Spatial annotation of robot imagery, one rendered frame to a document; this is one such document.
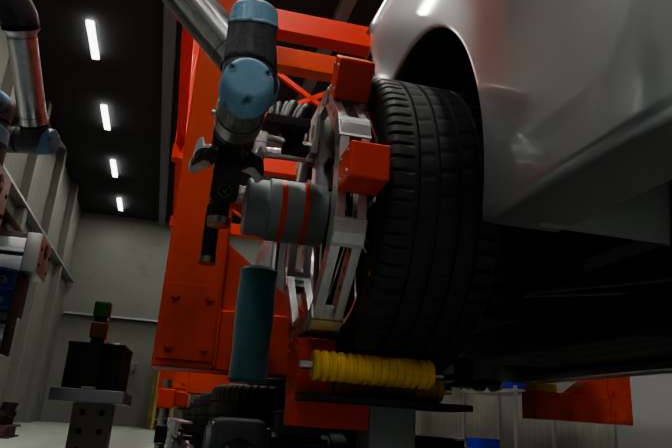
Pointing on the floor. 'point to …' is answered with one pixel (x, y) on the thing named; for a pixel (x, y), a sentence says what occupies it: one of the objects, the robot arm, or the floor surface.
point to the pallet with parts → (8, 420)
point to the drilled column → (90, 425)
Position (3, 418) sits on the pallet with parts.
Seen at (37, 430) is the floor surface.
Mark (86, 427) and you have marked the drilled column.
